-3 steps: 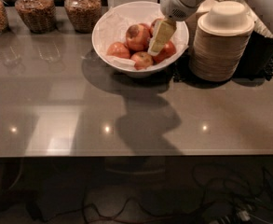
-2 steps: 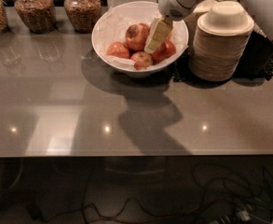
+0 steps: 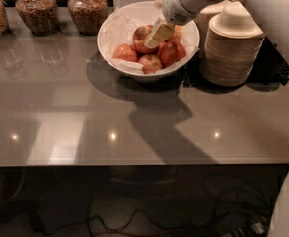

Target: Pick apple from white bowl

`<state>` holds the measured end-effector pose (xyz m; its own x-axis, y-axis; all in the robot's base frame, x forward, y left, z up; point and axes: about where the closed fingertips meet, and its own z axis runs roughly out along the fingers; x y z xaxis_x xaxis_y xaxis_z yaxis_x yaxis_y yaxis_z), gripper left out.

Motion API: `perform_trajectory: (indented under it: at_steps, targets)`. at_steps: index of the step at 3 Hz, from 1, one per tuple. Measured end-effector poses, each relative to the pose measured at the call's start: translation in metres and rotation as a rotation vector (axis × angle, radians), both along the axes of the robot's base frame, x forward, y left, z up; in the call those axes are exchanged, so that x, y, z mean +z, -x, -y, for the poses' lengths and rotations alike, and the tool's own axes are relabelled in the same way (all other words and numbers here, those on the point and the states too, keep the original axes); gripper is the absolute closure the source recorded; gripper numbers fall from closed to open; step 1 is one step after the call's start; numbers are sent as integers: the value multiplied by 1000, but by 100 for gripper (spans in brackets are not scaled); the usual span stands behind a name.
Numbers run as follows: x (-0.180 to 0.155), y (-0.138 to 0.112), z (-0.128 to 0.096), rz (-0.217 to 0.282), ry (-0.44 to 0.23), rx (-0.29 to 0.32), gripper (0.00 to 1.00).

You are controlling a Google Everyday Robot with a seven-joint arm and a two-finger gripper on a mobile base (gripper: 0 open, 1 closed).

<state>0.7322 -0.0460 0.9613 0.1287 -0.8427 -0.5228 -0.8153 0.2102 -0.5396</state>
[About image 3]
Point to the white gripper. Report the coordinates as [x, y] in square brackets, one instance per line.
[178, 4]

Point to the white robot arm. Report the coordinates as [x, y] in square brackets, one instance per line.
[271, 15]

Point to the dark red right apple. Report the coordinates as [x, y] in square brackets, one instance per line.
[171, 52]

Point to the large white bowl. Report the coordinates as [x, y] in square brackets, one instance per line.
[117, 23]

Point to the rear stack of paper bowls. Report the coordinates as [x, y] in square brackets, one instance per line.
[203, 18]

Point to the stack of paper bowls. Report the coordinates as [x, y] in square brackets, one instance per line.
[232, 44]
[203, 18]

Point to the right glass jar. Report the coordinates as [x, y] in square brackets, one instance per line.
[88, 15]

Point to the front stack of paper bowls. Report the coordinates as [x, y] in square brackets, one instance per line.
[232, 44]

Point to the black lace placemat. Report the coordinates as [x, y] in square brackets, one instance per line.
[269, 70]

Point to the middle glass jar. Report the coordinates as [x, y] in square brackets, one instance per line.
[40, 16]

